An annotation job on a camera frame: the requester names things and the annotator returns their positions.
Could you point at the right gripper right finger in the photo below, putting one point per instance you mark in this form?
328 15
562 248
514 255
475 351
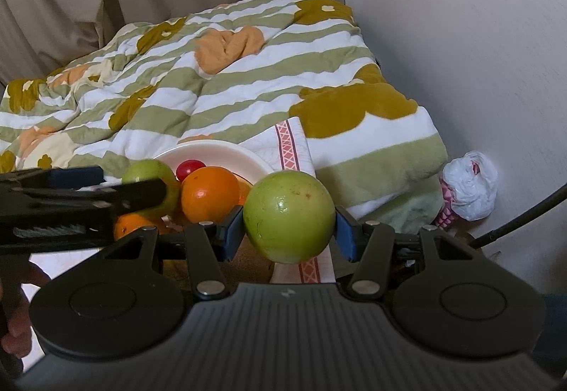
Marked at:
370 245

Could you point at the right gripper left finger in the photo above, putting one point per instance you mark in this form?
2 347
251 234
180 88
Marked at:
206 245

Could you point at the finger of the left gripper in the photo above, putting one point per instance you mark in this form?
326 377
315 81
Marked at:
110 199
51 182

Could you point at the green apple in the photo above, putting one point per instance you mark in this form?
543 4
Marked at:
289 217
157 186

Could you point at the small red cherry tomato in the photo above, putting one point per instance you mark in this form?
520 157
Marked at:
185 168

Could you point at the large orange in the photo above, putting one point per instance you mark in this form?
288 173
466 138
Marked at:
209 194

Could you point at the small mandarin orange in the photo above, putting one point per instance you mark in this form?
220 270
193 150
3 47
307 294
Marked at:
244 189

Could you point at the left hand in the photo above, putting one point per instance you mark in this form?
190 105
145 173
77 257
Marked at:
18 340

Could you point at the duck pattern plate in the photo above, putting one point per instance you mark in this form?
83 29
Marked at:
241 161

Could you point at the white plastic bag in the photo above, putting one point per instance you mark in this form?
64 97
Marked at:
469 189

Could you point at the white pink patterned cloth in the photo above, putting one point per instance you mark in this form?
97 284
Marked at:
149 293

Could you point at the striped floral blanket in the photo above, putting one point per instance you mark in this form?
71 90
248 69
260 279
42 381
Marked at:
235 72

